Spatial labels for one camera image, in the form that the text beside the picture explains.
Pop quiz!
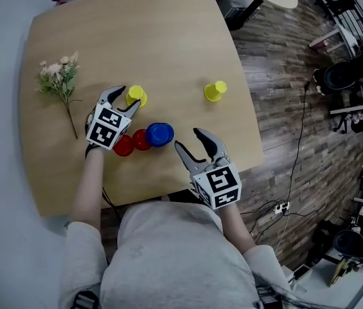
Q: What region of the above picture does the red paper cup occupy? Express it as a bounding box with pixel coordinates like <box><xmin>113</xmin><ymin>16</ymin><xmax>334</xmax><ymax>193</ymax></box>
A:
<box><xmin>112</xmin><ymin>135</ymin><xmax>135</xmax><ymax>158</ymax></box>
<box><xmin>132</xmin><ymin>129</ymin><xmax>153</xmax><ymax>151</ymax></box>

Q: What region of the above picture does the white power strip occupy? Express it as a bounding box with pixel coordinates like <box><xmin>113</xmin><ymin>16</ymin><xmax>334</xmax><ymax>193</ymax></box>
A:
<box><xmin>274</xmin><ymin>201</ymin><xmax>290</xmax><ymax>216</ymax></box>

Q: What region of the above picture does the grey metal box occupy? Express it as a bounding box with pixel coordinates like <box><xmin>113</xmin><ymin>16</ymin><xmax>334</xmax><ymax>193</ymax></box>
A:
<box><xmin>223</xmin><ymin>0</ymin><xmax>261</xmax><ymax>21</ymax></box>

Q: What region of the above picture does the black cable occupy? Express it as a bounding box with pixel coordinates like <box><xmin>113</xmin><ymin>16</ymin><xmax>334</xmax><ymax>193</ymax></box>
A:
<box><xmin>277</xmin><ymin>79</ymin><xmax>311</xmax><ymax>205</ymax></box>

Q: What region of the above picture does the yellow paper cup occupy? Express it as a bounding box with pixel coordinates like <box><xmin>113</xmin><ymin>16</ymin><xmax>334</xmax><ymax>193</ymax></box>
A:
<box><xmin>203</xmin><ymin>80</ymin><xmax>228</xmax><ymax>103</ymax></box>
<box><xmin>126</xmin><ymin>84</ymin><xmax>148</xmax><ymax>108</ymax></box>

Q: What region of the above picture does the black harness strap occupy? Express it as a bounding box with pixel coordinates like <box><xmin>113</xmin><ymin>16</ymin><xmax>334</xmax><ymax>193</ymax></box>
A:
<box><xmin>254</xmin><ymin>281</ymin><xmax>285</xmax><ymax>309</ymax></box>

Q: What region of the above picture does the person's right forearm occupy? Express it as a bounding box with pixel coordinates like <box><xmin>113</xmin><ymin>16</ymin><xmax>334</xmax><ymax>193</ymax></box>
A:
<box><xmin>221</xmin><ymin>201</ymin><xmax>257</xmax><ymax>254</ymax></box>

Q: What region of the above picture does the white desk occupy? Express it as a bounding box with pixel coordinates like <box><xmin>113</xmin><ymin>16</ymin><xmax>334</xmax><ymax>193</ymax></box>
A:
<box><xmin>308</xmin><ymin>24</ymin><xmax>359</xmax><ymax>54</ymax></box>

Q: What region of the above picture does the person's grey sweatshirt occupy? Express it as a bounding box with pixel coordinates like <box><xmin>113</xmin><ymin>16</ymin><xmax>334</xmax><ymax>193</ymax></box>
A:
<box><xmin>59</xmin><ymin>201</ymin><xmax>293</xmax><ymax>309</ymax></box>

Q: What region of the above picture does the artificial flower sprig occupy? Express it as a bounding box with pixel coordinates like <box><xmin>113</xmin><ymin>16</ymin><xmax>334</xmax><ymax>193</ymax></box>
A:
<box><xmin>35</xmin><ymin>50</ymin><xmax>83</xmax><ymax>140</ymax></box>

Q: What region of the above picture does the person's left forearm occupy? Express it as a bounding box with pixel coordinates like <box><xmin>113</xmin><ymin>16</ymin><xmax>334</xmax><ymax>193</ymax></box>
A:
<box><xmin>71</xmin><ymin>146</ymin><xmax>106</xmax><ymax>229</ymax></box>

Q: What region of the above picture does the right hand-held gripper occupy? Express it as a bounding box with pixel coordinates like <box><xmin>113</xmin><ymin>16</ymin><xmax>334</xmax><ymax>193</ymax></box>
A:
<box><xmin>173</xmin><ymin>127</ymin><xmax>243</xmax><ymax>211</ymax></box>

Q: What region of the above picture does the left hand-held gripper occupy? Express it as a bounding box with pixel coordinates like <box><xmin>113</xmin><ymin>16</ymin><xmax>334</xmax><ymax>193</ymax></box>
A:
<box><xmin>85</xmin><ymin>84</ymin><xmax>142</xmax><ymax>151</ymax></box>

